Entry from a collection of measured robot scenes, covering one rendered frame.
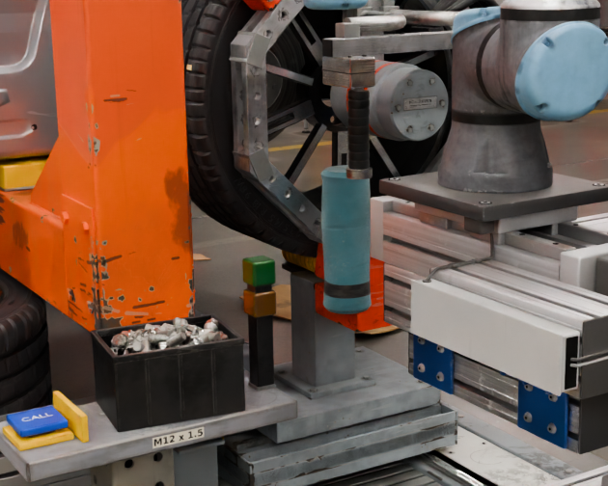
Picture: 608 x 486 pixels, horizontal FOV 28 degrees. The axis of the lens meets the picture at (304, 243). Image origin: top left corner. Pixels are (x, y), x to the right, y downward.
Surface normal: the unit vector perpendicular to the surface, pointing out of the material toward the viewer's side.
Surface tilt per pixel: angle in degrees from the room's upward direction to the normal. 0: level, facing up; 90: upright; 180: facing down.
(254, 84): 90
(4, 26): 90
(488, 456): 0
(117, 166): 90
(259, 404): 0
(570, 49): 98
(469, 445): 0
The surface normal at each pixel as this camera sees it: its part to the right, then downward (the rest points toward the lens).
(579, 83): 0.29, 0.35
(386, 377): -0.02, -0.97
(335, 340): 0.51, 0.20
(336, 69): -0.86, 0.14
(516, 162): 0.20, -0.07
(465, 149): -0.66, -0.11
